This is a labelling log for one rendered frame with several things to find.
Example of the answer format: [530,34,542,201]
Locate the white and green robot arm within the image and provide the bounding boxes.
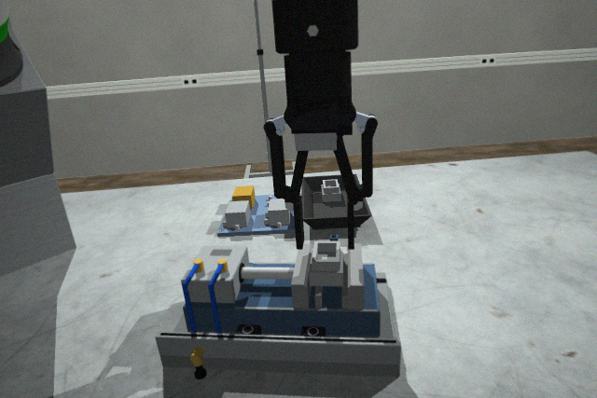
[0,0,358,151]

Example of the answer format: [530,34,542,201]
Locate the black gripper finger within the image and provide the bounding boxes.
[333,112,378,250]
[264,116,309,250]

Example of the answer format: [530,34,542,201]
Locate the yellow block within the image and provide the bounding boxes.
[232,185,256,209]

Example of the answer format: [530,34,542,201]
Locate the grey flat metal bar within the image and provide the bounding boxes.
[341,254,348,309]
[314,286,324,309]

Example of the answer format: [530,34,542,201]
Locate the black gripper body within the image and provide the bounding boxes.
[284,51,356,129]

